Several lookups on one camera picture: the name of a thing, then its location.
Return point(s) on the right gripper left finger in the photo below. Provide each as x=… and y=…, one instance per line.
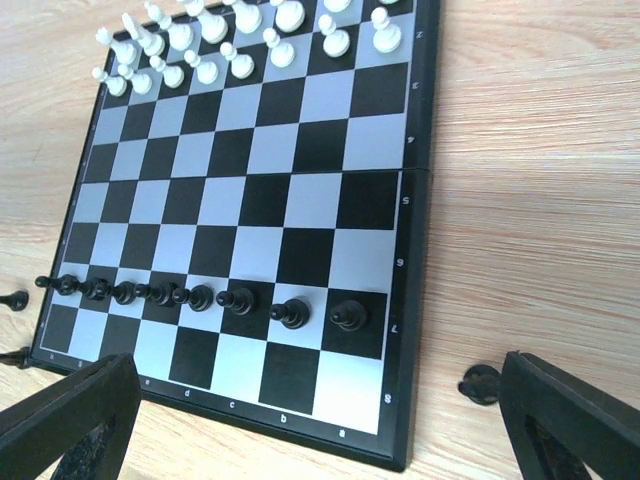
x=83, y=423

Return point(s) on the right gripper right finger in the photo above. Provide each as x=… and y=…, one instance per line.
x=560, y=426

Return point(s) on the black pawn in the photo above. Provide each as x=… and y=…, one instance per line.
x=95, y=288
x=293, y=314
x=199, y=298
x=161, y=294
x=241, y=301
x=349, y=315
x=123, y=293

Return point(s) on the white pawn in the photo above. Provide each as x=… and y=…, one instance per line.
x=141, y=82
x=336, y=41
x=173, y=75
x=282, y=53
x=242, y=65
x=206, y=71
x=116, y=85
x=388, y=35

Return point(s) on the black silver chess board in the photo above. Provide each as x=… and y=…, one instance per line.
x=310, y=182

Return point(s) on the white bishop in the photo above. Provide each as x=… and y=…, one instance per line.
x=289, y=14
x=181, y=35

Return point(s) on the white king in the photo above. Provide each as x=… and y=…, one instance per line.
x=214, y=27

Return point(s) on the white queen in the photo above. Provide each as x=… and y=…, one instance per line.
x=248, y=17

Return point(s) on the white knight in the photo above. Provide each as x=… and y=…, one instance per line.
x=336, y=6

